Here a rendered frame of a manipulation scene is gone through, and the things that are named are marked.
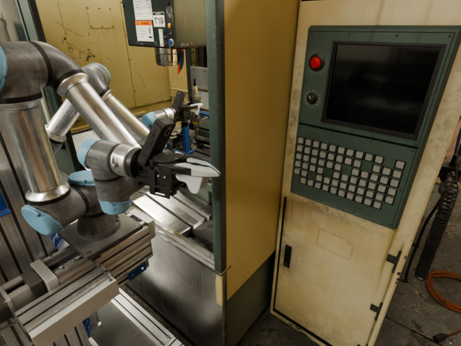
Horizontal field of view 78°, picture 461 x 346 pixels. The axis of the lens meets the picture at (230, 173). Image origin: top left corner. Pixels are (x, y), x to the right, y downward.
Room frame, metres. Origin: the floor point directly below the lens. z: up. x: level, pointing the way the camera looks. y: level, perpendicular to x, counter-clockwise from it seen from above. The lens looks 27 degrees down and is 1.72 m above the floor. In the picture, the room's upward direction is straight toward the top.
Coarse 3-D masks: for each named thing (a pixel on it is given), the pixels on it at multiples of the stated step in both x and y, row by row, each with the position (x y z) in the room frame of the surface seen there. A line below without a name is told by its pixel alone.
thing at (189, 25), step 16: (128, 0) 1.91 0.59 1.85; (160, 0) 1.74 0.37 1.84; (176, 0) 1.70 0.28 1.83; (192, 0) 1.79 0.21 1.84; (128, 16) 1.93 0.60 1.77; (176, 16) 1.70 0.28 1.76; (192, 16) 1.79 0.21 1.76; (128, 32) 1.94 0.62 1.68; (176, 32) 1.69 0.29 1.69; (192, 32) 1.78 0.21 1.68; (176, 48) 1.69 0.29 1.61
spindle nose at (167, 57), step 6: (156, 48) 1.98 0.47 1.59; (162, 48) 1.96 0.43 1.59; (156, 54) 1.99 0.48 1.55; (162, 54) 1.96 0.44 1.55; (168, 54) 1.97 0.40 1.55; (174, 54) 1.99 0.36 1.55; (156, 60) 1.99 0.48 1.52; (162, 60) 1.96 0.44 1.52; (168, 60) 1.96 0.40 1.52; (174, 60) 1.98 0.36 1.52
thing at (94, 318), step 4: (76, 220) 1.03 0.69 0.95; (60, 244) 0.87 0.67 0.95; (64, 244) 0.87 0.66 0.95; (68, 244) 0.87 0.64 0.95; (60, 248) 0.85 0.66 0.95; (48, 256) 0.81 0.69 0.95; (96, 312) 0.95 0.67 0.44; (92, 316) 0.92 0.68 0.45; (96, 316) 0.95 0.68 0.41; (92, 320) 0.92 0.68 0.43; (96, 320) 0.93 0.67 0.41; (92, 324) 0.91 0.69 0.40; (96, 324) 0.93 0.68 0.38
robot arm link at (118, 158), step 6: (126, 144) 0.63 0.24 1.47; (114, 150) 0.60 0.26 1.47; (120, 150) 0.59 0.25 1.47; (126, 150) 0.59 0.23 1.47; (114, 156) 0.58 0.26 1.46; (120, 156) 0.58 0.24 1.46; (126, 156) 0.58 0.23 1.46; (114, 162) 0.58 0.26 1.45; (120, 162) 0.57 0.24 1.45; (114, 168) 0.58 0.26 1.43; (120, 168) 0.57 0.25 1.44; (120, 174) 0.58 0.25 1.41; (126, 174) 0.57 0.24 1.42
